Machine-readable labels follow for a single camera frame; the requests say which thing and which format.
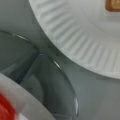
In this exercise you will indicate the toasted bread slice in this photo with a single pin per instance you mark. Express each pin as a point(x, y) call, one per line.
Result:
point(113, 5)

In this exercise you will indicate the white divided round tray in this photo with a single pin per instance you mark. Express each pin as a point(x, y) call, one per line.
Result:
point(33, 82)

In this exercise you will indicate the white paper plate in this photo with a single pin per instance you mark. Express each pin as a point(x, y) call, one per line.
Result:
point(84, 31)

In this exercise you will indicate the red tomato slice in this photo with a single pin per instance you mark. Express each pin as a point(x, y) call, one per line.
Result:
point(7, 112)

